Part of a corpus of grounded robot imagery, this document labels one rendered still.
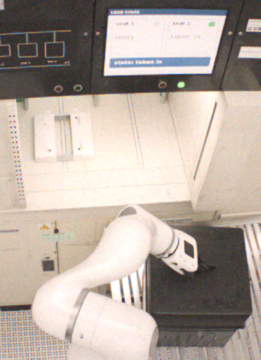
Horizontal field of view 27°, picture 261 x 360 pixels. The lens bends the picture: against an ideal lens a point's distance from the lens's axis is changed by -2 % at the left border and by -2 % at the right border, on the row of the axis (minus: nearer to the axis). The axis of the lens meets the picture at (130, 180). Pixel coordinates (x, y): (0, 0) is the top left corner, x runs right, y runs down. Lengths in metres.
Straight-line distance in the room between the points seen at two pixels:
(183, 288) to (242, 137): 0.46
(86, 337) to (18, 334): 1.66
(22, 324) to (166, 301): 1.21
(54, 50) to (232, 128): 0.56
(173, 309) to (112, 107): 0.94
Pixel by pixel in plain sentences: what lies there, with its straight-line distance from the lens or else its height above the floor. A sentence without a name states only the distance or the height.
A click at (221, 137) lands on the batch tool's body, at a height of 1.27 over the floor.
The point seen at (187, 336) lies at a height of 0.87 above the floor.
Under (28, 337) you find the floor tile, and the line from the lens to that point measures 2.58.
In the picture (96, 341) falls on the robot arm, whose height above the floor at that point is 1.54.
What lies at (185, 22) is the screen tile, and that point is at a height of 1.64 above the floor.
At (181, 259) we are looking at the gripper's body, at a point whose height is 1.19.
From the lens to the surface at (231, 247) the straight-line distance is 1.62.
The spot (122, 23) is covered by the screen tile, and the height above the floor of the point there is 1.64.
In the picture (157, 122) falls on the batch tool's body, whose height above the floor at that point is 0.87.
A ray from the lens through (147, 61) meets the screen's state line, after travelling 1.38.
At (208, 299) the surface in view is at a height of 1.06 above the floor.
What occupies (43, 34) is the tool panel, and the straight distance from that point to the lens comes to 1.29.
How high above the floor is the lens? 2.42
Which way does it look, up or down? 54 degrees down
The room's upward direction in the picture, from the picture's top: 8 degrees clockwise
